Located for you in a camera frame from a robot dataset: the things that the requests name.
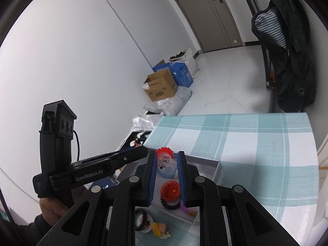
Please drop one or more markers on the person's left hand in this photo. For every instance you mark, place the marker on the person's left hand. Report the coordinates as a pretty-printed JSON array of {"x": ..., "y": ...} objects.
[{"x": 50, "y": 210}]

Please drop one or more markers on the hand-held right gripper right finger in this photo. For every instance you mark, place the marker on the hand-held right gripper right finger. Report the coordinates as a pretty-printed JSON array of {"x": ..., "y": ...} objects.
[{"x": 182, "y": 179}]

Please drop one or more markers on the blue carton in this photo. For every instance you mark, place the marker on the blue carton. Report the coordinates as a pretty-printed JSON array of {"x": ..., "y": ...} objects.
[
  {"x": 160, "y": 68},
  {"x": 183, "y": 73}
]

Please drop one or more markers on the crumpled clear plastic bag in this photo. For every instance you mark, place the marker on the crumpled clear plastic bag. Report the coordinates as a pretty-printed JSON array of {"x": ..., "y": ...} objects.
[{"x": 143, "y": 121}]

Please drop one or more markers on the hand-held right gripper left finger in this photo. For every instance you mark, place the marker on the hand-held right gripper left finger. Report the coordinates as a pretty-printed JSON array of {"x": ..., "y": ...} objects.
[{"x": 152, "y": 176}]

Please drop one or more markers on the white cardboard box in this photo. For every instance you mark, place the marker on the white cardboard box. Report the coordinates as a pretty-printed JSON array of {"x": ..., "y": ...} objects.
[{"x": 202, "y": 169}]

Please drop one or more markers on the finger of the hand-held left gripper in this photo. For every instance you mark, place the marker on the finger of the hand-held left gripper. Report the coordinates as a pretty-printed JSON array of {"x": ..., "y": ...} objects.
[
  {"x": 112, "y": 153},
  {"x": 130, "y": 157}
]

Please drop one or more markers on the person's left forearm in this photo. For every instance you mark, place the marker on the person's left forearm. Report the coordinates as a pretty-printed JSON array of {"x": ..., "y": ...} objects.
[{"x": 25, "y": 233}]

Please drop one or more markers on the grey door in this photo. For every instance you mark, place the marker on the grey door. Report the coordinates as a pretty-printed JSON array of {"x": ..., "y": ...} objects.
[{"x": 205, "y": 18}]

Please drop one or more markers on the black coat rack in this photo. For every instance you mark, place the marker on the black coat rack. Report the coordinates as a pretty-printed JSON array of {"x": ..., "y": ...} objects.
[{"x": 266, "y": 64}]

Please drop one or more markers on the black white flat package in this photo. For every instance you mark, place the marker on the black white flat package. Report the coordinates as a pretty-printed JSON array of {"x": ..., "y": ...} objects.
[{"x": 138, "y": 138}]

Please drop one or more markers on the red and clear trinket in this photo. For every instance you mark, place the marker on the red and clear trinket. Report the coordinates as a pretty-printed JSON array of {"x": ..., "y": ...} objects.
[{"x": 165, "y": 156}]

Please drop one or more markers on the white sack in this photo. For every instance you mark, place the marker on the white sack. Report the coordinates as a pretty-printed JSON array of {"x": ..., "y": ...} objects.
[{"x": 189, "y": 61}]

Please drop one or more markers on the red round badge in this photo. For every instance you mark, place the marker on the red round badge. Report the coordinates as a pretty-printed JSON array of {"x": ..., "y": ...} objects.
[{"x": 170, "y": 188}]

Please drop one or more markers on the brown cardboard box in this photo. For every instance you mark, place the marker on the brown cardboard box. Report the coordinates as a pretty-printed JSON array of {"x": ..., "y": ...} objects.
[{"x": 161, "y": 85}]

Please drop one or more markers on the black jacket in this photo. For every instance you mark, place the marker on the black jacket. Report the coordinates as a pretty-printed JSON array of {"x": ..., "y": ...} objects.
[{"x": 292, "y": 56}]

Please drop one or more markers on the yellow pink charm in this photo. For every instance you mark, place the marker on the yellow pink charm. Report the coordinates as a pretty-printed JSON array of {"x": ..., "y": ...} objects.
[{"x": 160, "y": 229}]

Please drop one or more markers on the striped garment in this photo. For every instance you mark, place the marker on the striped garment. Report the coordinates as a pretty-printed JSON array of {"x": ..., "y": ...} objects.
[{"x": 271, "y": 28}]

